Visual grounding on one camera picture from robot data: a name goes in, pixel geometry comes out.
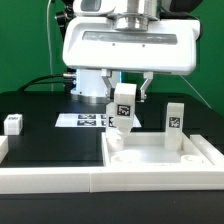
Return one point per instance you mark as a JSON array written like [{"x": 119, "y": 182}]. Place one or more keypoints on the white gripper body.
[{"x": 167, "y": 47}]

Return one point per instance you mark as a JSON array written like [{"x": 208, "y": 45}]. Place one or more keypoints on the white workspace frame wall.
[{"x": 118, "y": 178}]

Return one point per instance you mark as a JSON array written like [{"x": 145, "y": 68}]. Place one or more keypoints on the white square table top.
[{"x": 147, "y": 149}]

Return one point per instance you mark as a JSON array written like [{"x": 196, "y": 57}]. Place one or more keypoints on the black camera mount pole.
[{"x": 63, "y": 18}]

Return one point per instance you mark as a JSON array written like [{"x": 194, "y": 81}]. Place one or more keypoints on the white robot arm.
[{"x": 130, "y": 15}]

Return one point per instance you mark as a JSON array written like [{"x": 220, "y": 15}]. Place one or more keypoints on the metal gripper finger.
[
  {"x": 106, "y": 76},
  {"x": 141, "y": 92}
]

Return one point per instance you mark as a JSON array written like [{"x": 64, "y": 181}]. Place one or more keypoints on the white sheet with fiducial markers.
[{"x": 83, "y": 120}]

